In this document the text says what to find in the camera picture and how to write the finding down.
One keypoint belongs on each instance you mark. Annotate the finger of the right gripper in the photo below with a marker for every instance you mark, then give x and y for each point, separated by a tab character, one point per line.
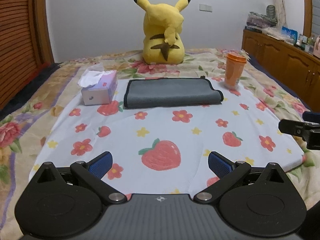
307	131
311	116

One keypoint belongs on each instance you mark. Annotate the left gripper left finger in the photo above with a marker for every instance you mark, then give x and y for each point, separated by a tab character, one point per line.
89	175

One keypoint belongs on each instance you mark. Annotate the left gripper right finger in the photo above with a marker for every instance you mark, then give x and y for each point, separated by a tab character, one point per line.
230	174

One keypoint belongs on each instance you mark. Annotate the purple grey microfiber towel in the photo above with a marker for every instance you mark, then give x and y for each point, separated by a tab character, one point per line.
171	92

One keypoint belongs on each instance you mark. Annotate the wooden side cabinet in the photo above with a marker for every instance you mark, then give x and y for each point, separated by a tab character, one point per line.
297	70

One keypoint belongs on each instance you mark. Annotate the white strawberry print cloth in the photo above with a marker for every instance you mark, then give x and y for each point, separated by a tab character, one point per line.
165	150

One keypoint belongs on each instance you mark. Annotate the clutter on cabinet top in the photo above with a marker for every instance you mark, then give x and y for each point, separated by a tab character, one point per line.
292	37

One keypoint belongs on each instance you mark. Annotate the floral bed sheet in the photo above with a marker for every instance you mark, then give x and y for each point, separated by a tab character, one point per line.
24	131

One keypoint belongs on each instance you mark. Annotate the purple tissue box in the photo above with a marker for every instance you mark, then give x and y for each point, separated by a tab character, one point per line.
98	85

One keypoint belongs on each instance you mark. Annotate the orange lidded plastic cup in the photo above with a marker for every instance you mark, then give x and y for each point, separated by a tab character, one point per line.
235	64

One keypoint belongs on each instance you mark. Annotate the yellow Pikachu plush toy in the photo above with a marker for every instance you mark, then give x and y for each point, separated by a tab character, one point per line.
162	26

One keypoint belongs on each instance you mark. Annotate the wooden slatted headboard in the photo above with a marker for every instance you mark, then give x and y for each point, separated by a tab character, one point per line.
25	45

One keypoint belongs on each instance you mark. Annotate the white wall switch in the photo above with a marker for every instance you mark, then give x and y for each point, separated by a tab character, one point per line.
205	8

